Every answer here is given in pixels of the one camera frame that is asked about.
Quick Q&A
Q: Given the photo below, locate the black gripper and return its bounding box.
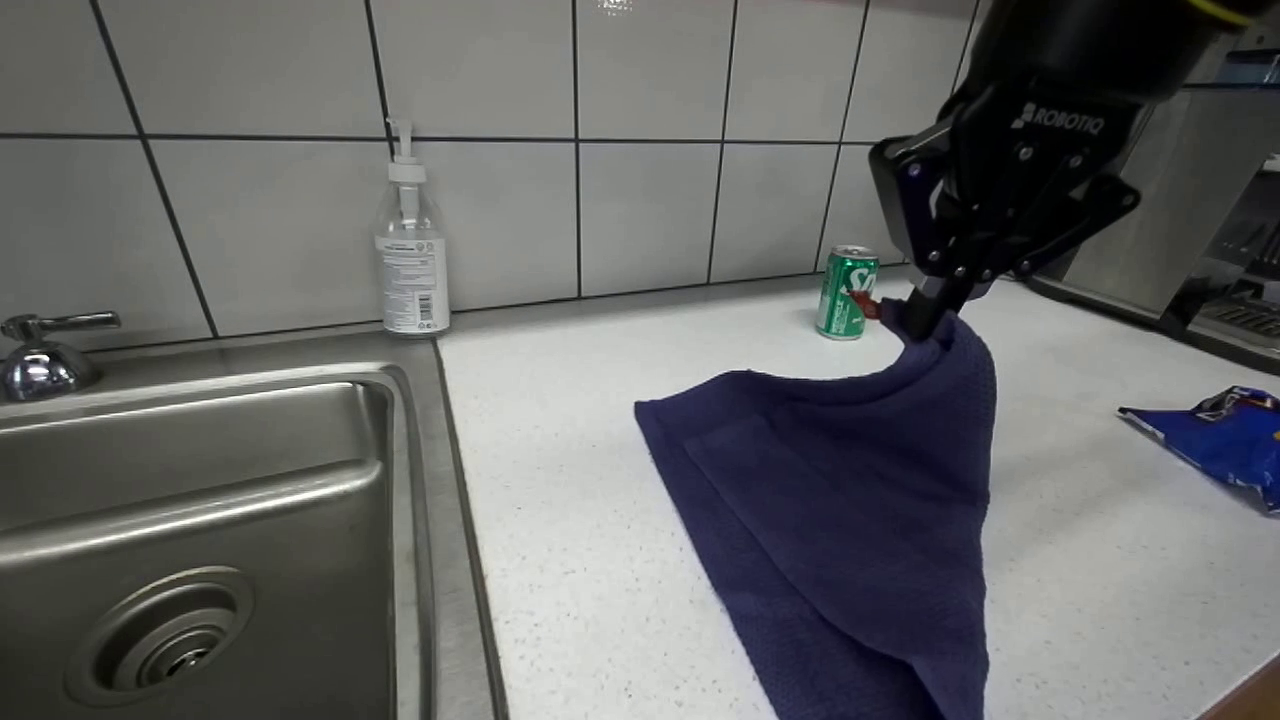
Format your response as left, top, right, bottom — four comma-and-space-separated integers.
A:
875, 0, 1280, 345

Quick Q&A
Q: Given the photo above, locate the navy blue towel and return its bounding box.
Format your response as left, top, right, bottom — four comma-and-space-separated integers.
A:
632, 309, 1005, 720

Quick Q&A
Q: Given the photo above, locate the green soda can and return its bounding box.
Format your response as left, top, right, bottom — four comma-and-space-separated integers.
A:
811, 240, 886, 345

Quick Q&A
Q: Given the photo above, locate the stainless steel espresso machine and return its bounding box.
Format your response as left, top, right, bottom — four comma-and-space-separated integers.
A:
1037, 22, 1280, 377

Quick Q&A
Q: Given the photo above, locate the blue chip bag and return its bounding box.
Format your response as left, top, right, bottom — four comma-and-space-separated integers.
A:
1116, 380, 1280, 518

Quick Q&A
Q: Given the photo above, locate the wooden base cabinet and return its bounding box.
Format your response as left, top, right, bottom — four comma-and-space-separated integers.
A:
1197, 656, 1280, 720

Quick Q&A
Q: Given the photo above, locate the clear soap pump bottle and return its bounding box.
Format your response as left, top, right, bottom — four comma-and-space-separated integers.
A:
371, 125, 458, 340

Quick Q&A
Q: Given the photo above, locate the stainless steel sink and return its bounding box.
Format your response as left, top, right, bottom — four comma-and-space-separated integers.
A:
0, 325, 514, 720

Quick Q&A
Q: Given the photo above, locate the metal sink drain strainer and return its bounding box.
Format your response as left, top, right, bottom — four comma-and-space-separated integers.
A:
64, 562, 255, 712

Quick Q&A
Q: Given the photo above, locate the chrome sink faucet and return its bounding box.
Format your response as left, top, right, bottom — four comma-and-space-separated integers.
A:
0, 309, 124, 407

